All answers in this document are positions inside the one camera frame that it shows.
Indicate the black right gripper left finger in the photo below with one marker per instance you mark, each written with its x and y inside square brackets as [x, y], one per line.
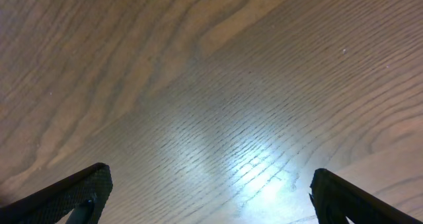
[81, 196]

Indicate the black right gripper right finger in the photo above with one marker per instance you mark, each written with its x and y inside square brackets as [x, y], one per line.
[337, 201]

